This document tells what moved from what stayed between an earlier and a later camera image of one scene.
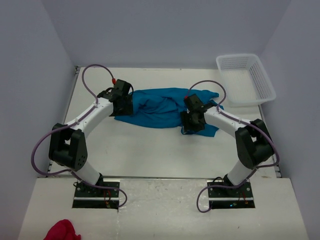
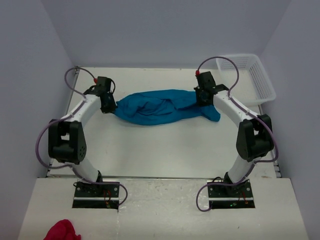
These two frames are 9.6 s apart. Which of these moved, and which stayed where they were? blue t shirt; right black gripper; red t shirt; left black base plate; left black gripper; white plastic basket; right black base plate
Moved: right black gripper; left black gripper; blue t shirt
Stayed: left black base plate; red t shirt; white plastic basket; right black base plate
